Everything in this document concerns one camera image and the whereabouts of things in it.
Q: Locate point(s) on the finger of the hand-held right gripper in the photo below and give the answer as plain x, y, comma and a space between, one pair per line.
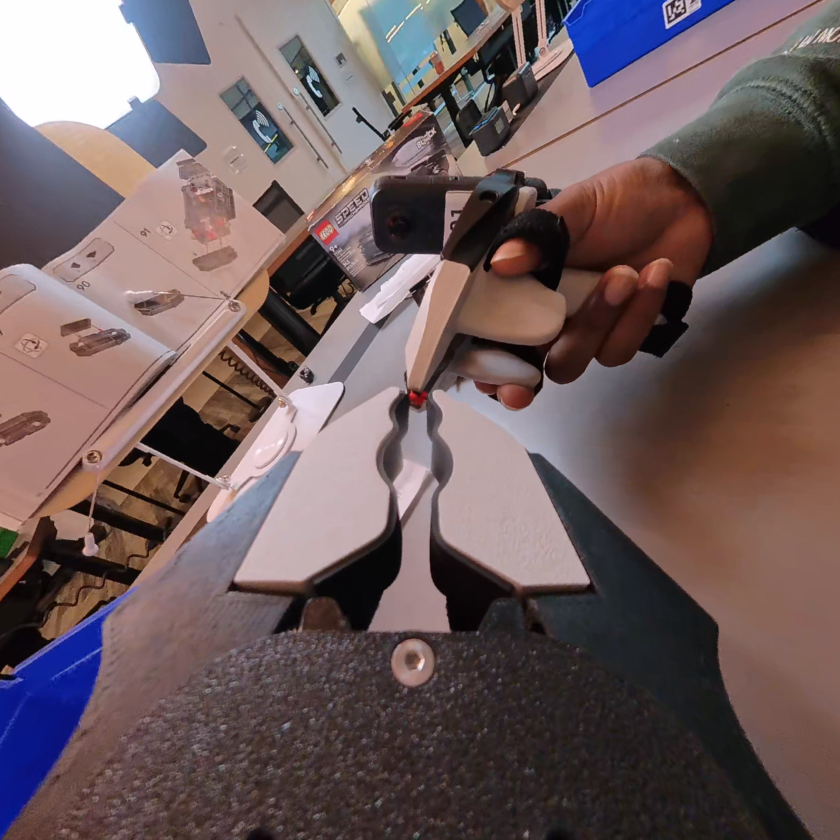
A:
443, 315

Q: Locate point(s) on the white booklet stand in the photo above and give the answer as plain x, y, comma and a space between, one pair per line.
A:
302, 413

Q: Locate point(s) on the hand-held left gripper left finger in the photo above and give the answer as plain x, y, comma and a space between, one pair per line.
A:
321, 518

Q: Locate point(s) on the red round lego stud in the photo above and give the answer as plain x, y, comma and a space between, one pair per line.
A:
418, 397

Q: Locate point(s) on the green plastic bin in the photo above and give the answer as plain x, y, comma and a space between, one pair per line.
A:
6, 543

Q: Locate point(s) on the black device box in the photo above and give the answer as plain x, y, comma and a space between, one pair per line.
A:
522, 85

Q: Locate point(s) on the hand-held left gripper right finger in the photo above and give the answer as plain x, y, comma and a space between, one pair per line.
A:
508, 518

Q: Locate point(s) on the blue storage bin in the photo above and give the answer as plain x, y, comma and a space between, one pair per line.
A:
623, 39

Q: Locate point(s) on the lego instruction booklet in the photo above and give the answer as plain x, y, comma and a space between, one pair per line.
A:
118, 315

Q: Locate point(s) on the person's right forearm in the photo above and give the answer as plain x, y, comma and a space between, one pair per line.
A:
768, 157

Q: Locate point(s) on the lego set box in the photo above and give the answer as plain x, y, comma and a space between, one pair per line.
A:
354, 223

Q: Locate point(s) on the blue plastic bin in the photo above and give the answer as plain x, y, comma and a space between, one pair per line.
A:
46, 689

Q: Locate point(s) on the person's right hand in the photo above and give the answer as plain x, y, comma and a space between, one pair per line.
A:
630, 223

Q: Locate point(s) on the black office chair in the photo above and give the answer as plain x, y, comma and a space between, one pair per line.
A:
308, 282

